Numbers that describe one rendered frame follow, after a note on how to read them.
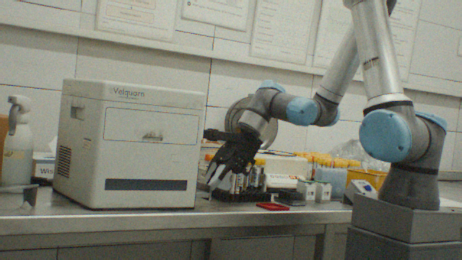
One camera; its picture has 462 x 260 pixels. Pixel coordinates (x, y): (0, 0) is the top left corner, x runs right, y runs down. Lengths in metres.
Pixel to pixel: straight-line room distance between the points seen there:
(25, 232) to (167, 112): 0.43
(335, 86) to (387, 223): 0.40
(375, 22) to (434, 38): 1.72
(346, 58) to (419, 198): 0.42
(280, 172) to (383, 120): 0.73
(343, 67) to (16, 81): 1.00
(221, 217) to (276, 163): 0.54
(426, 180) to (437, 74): 1.72
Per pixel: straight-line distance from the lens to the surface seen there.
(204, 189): 1.60
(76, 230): 1.38
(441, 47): 3.24
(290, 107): 1.59
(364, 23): 1.49
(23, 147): 1.57
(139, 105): 1.44
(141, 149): 1.45
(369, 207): 1.57
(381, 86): 1.44
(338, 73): 1.67
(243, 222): 1.59
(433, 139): 1.52
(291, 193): 1.80
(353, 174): 2.09
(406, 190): 1.54
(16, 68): 2.00
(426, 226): 1.53
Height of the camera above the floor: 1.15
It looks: 3 degrees down
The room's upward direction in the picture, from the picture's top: 6 degrees clockwise
